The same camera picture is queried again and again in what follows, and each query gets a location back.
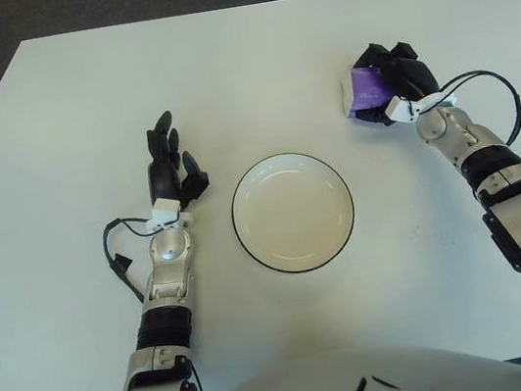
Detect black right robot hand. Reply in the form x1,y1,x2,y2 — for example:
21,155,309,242
340,32,446,133

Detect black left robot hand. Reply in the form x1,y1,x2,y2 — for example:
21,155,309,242
137,106,214,219

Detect purple tissue paper pack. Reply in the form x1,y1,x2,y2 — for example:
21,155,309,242
336,61,397,120

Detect white plate with black rim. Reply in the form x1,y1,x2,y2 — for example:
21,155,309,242
222,142,364,283

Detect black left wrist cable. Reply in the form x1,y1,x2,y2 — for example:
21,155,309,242
98,212,168,309

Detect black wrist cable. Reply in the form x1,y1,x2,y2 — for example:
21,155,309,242
408,64,521,161
98,212,168,309

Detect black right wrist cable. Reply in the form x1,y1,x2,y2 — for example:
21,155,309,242
408,64,521,161

